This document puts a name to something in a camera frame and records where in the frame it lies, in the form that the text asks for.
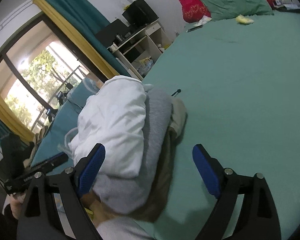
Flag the stack of books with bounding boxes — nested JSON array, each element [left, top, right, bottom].
[[273, 0, 300, 14]]

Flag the grey folded garment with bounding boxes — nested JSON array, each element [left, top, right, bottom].
[[93, 88, 172, 215]]

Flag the teal curtain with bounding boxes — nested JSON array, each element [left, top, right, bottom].
[[46, 0, 130, 76]]

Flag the white desk shelf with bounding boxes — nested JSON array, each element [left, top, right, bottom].
[[108, 20, 172, 80]]

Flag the green bed sheet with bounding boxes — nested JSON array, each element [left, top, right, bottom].
[[31, 8, 300, 240]]

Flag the green pillow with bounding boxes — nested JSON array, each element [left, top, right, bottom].
[[200, 0, 273, 21]]

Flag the black monitor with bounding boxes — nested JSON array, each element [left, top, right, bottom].
[[122, 0, 159, 28]]

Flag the white large garment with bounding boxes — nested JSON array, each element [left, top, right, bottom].
[[69, 75, 147, 179]]

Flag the red pillow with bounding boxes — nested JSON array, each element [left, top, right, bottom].
[[179, 0, 271, 23]]

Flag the olive folded garment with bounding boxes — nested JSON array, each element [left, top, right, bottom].
[[90, 97, 188, 227]]

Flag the yellow curtain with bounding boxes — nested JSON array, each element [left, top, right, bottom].
[[33, 0, 119, 79]]

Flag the person's hand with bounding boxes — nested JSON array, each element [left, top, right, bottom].
[[10, 192, 26, 220]]

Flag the yellow small item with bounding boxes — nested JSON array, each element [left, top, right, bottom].
[[235, 15, 254, 25]]

